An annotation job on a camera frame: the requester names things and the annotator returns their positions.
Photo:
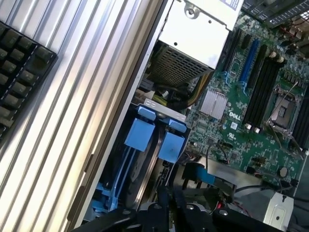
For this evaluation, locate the silver open PC case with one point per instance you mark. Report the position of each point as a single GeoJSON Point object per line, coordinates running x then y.
{"type": "Point", "coordinates": [125, 101]}

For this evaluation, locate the silver metal drive cage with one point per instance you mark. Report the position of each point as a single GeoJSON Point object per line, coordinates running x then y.
{"type": "Point", "coordinates": [277, 207]}

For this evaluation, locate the silver coin battery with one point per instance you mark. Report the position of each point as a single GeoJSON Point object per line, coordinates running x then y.
{"type": "Point", "coordinates": [284, 171]}

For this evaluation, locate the green Dell motherboard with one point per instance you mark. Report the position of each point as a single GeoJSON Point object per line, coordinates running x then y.
{"type": "Point", "coordinates": [243, 145]}

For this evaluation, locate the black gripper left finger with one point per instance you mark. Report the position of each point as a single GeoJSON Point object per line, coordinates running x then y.
{"type": "Point", "coordinates": [162, 212]}

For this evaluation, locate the black plastic fan shroud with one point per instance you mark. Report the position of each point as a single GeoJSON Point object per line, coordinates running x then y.
{"type": "Point", "coordinates": [272, 12]}

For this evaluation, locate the silver CPU socket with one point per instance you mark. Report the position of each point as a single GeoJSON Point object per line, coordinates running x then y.
{"type": "Point", "coordinates": [288, 106]}

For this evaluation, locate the black disk with blue carrier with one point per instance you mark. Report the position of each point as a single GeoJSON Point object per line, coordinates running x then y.
{"type": "Point", "coordinates": [144, 149]}

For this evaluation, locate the silver chipset heatsink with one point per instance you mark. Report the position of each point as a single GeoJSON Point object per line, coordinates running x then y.
{"type": "Point", "coordinates": [213, 104]}

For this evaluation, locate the black computer keyboard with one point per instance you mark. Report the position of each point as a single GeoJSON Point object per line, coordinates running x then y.
{"type": "Point", "coordinates": [21, 79]}

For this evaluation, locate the blue expansion slot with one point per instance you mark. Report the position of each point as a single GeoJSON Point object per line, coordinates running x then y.
{"type": "Point", "coordinates": [248, 64]}

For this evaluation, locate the black short expansion slot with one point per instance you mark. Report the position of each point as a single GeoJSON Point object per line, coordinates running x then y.
{"type": "Point", "coordinates": [246, 40]}

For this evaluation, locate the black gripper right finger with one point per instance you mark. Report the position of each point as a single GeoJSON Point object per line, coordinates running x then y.
{"type": "Point", "coordinates": [179, 212]}

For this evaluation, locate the silver disk bay bracket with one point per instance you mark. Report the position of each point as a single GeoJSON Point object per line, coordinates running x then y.
{"type": "Point", "coordinates": [166, 108]}

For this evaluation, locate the silver power supply box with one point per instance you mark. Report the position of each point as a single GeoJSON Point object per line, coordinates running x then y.
{"type": "Point", "coordinates": [193, 36]}

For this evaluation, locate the black RAM slot bank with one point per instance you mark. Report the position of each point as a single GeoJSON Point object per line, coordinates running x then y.
{"type": "Point", "coordinates": [264, 91]}

